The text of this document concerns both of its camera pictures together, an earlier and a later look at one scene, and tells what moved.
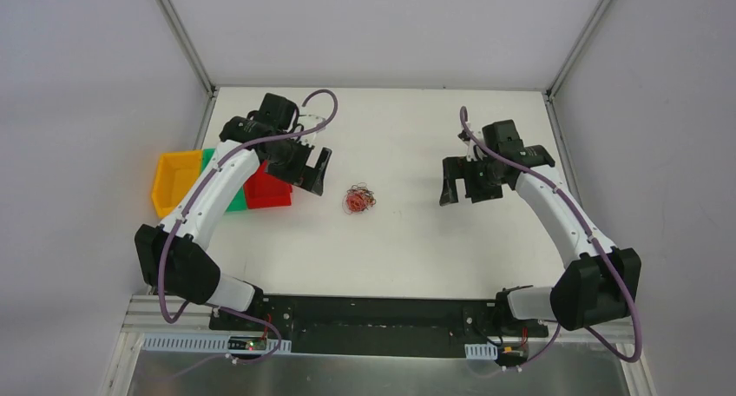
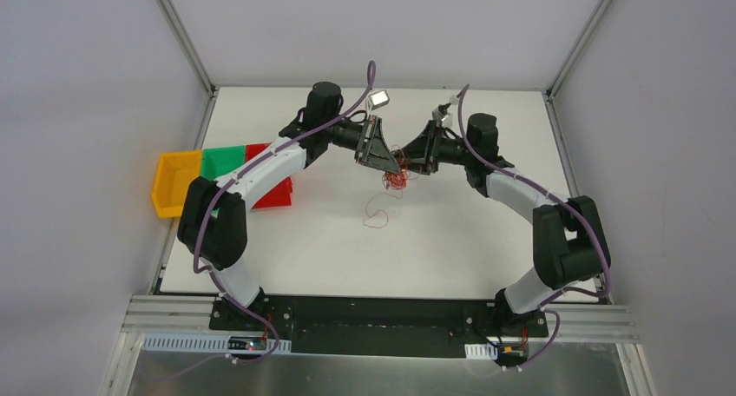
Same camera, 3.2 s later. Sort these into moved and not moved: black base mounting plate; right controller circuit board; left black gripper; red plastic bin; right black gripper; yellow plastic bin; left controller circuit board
Moved: left black gripper; right black gripper
Not moved: yellow plastic bin; right controller circuit board; black base mounting plate; red plastic bin; left controller circuit board
